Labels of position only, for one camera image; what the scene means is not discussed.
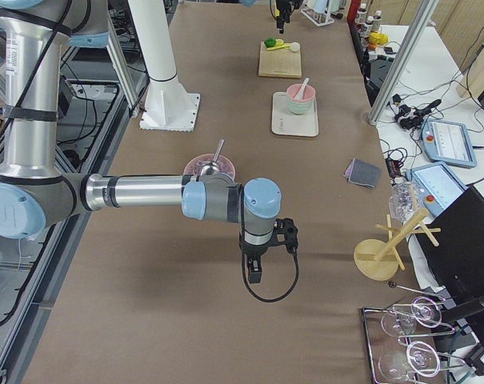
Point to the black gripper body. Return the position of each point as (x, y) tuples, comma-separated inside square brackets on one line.
[(282, 9), (254, 251)]

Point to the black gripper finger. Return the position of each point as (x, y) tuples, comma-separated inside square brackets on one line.
[(254, 271)]

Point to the white spoon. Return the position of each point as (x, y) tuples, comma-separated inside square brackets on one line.
[(301, 90)]

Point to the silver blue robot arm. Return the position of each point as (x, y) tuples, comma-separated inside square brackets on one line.
[(34, 194)]

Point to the grey cloth stack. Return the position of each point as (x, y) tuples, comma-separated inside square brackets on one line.
[(363, 173)]

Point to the green bowl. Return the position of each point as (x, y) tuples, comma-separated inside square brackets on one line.
[(299, 107)]

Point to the light blue cup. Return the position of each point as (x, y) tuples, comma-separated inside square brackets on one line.
[(320, 6)]

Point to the green toy lime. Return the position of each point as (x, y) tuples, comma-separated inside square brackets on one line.
[(270, 42)]

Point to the yellow toy knife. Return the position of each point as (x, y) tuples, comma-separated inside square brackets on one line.
[(283, 46)]

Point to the bamboo cutting board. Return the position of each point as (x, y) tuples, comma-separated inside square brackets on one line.
[(279, 63)]

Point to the metal scoop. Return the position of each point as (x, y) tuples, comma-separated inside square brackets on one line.
[(209, 166)]

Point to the wooden mug tree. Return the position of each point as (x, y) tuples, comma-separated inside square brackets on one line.
[(380, 260)]

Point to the cream rectangular tray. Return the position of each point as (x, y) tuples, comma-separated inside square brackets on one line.
[(284, 122)]

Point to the pink plate with ice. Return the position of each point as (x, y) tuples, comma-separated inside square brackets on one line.
[(194, 165)]

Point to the clear glass mug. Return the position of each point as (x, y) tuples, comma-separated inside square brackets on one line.
[(404, 201)]

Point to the wine glass rack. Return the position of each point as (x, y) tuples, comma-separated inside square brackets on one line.
[(378, 342)]

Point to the upper wine glass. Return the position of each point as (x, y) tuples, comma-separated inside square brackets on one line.
[(403, 319)]

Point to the lower teach pendant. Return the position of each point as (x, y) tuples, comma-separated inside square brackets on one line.
[(438, 186)]

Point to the teach pendant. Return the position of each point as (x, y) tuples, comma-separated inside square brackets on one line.
[(448, 142), (438, 186)]

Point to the black monitor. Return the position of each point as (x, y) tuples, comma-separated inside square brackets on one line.
[(457, 262)]

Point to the lower wine glass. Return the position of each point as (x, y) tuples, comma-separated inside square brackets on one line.
[(410, 364)]

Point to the upper teach pendant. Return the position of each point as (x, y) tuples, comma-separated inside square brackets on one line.
[(448, 142)]

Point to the white wire cup rack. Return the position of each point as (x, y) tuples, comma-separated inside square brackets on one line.
[(320, 19)]

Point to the aluminium frame post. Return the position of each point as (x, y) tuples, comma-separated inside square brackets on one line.
[(410, 41)]

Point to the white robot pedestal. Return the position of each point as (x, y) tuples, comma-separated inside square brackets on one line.
[(168, 106)]

